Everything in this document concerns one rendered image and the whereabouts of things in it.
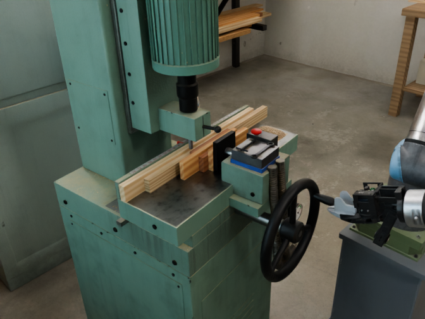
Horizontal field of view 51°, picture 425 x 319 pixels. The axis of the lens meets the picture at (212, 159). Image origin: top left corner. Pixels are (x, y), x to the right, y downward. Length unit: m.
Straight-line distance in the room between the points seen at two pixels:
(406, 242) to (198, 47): 0.92
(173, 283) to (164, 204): 0.24
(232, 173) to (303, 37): 3.88
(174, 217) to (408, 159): 0.60
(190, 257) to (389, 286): 0.77
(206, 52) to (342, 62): 3.74
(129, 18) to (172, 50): 0.16
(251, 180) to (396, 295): 0.74
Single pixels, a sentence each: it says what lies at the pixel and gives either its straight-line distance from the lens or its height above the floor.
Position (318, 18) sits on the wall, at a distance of 4.86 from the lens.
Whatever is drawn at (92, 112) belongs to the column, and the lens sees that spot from 1.38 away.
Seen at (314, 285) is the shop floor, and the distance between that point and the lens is 2.22.
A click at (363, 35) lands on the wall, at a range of 4.63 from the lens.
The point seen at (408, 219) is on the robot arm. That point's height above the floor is 0.92.
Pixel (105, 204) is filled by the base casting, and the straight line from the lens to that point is 1.36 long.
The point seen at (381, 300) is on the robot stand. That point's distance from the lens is 1.74.
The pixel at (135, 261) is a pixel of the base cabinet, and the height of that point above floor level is 0.65.
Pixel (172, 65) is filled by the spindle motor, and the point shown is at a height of 1.23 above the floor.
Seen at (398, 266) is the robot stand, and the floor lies 0.54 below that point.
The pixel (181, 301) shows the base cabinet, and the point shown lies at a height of 0.60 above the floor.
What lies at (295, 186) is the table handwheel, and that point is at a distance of 1.12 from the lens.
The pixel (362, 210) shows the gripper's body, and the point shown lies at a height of 0.89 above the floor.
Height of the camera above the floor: 1.57
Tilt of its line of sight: 30 degrees down
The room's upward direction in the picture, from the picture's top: 2 degrees counter-clockwise
